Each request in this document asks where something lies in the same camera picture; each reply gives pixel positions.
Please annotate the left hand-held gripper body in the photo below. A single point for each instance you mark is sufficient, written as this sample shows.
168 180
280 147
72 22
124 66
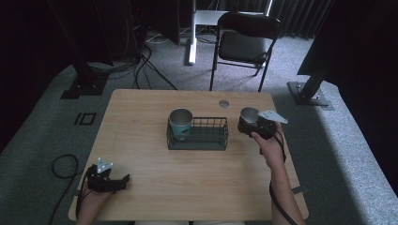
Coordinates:
101 179

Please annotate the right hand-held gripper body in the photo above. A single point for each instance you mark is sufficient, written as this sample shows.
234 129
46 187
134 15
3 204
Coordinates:
267 126

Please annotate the person's right hand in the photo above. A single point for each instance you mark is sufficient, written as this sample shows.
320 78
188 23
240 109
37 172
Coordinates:
270 150

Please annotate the person's left hand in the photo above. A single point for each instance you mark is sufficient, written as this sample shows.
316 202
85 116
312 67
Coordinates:
94 203

